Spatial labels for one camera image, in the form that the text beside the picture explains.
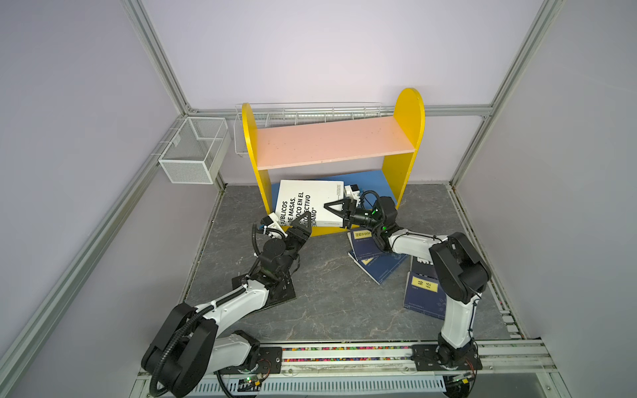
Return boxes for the yellow wooden bookshelf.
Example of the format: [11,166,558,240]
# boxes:
[241,88,426,213]

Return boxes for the blue book yellow label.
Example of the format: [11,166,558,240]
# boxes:
[403,271,447,320]

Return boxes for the white book black text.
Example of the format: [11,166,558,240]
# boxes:
[275,180,344,227]

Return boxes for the black book yellow characters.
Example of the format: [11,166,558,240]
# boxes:
[226,275,296,313]

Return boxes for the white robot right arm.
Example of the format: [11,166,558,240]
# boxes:
[323,196,492,370]

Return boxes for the white vented cable duct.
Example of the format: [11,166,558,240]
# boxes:
[188,375,447,397]

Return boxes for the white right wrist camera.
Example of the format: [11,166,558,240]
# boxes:
[343,184,361,205]

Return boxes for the dark blue book under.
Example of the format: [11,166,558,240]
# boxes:
[348,250,407,285]

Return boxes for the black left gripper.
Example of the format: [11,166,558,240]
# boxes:
[277,211,311,278]

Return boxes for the dark blue book top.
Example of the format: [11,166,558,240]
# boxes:
[347,229,406,261]

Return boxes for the white wire rack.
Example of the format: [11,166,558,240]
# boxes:
[250,102,393,129]

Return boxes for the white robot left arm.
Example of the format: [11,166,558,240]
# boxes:
[141,212,313,397]

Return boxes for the dark book white characters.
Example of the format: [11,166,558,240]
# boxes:
[410,242,438,280]

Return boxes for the white mesh basket box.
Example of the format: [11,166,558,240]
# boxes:
[159,117,232,185]

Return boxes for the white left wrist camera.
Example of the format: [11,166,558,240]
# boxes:
[260,213,287,239]

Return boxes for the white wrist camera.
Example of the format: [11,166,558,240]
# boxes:
[343,184,361,205]
[260,213,287,239]

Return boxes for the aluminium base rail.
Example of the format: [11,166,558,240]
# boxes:
[133,339,558,379]

